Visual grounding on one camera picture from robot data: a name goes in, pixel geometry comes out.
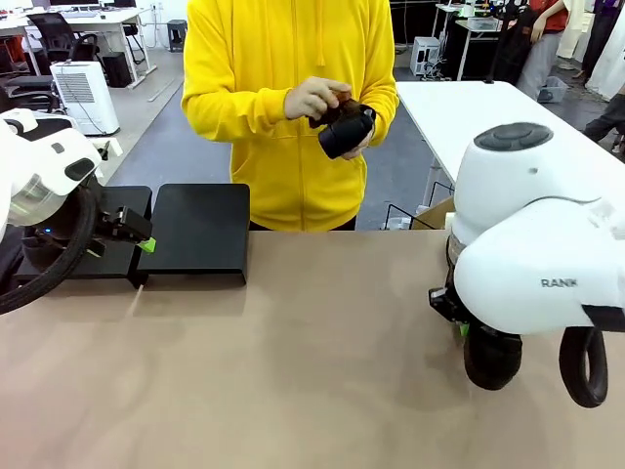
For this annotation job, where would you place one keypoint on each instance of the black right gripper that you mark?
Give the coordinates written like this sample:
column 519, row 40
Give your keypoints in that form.
column 446, row 303

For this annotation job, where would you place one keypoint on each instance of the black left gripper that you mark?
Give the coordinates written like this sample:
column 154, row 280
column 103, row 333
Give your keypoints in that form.
column 107, row 224

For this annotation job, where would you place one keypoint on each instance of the black leather shoe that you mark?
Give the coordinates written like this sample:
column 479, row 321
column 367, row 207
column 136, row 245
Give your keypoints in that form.
column 344, row 134
column 493, row 361

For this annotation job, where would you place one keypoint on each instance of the brown shoe brush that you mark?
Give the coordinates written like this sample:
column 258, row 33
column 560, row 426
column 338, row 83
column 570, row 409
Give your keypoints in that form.
column 349, row 105

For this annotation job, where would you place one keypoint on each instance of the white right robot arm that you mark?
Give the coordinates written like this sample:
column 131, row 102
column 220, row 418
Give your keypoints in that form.
column 512, row 234

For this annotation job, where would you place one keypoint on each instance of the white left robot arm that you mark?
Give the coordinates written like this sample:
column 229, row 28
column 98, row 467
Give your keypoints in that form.
column 44, row 156

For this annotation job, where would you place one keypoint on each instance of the person's left forearm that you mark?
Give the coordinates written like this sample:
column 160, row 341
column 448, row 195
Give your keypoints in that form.
column 383, row 112

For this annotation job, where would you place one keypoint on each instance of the person's right forearm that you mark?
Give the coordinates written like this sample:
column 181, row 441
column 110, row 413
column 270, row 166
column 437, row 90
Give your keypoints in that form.
column 229, row 115

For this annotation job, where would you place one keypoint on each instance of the black metal shoe stand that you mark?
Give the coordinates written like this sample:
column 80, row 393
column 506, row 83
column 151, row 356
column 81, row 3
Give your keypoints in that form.
column 195, row 229
column 132, row 200

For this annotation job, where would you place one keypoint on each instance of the person's left hand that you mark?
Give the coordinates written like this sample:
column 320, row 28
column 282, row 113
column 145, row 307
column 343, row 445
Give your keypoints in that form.
column 356, row 152

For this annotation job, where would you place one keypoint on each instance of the person's right hand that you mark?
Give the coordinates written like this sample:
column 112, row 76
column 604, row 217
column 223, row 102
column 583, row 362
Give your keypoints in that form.
column 312, row 98

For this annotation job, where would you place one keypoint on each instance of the cardboard box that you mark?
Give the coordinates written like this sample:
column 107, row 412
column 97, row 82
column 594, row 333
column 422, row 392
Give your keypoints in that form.
column 434, row 215

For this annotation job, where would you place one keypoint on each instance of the white air purifier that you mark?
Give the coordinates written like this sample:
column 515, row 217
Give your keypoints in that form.
column 85, row 98

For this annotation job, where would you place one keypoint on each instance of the person's black trousers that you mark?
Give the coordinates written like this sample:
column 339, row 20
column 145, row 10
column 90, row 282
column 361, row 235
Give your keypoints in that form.
column 342, row 225

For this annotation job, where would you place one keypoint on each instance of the person's yellow hoodie torso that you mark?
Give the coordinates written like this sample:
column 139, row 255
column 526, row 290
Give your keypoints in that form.
column 273, row 185

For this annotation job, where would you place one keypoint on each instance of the black computer tower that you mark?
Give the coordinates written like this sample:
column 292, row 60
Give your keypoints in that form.
column 116, row 68

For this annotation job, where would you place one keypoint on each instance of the black armchair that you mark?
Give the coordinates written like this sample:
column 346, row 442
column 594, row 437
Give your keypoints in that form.
column 29, row 83

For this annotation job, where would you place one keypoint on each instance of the black stool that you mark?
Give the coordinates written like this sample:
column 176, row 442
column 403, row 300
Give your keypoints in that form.
column 177, row 34

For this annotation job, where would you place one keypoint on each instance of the black office chair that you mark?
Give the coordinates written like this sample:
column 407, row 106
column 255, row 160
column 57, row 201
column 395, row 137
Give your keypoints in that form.
column 54, row 34

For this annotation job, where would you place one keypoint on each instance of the white table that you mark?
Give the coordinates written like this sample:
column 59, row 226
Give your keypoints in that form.
column 439, row 112

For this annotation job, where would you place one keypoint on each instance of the white office desk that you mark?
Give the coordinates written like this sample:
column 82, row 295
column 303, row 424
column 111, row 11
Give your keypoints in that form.
column 107, row 17

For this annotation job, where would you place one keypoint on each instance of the white keyboard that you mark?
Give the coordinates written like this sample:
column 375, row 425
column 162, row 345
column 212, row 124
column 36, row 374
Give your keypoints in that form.
column 80, row 14

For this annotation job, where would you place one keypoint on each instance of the seated person in dark clothes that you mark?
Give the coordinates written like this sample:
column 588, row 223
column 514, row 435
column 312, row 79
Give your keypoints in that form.
column 608, row 119

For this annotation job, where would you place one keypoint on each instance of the grey plastic bin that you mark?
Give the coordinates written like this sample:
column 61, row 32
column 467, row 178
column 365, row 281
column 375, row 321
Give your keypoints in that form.
column 554, row 90

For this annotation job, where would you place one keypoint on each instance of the black pole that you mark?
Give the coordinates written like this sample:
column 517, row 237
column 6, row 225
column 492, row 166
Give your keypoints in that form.
column 495, row 54

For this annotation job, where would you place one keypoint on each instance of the white computer case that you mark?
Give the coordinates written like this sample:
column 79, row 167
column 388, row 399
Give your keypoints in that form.
column 425, row 54

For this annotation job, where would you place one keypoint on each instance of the black hanging apron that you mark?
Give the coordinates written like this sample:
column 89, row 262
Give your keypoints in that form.
column 520, row 49

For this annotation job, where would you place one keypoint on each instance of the white hanging garment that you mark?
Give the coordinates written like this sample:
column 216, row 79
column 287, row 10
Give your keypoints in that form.
column 615, row 63

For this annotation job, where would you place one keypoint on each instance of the black hanging garment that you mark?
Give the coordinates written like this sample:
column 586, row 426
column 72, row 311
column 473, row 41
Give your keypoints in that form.
column 598, row 39

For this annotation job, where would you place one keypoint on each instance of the cream hanging garment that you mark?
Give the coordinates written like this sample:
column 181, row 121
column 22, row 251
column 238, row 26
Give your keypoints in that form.
column 576, row 29

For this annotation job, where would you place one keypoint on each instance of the mannequin in red shirt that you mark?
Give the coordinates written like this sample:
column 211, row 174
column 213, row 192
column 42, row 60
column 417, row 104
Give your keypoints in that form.
column 554, row 19

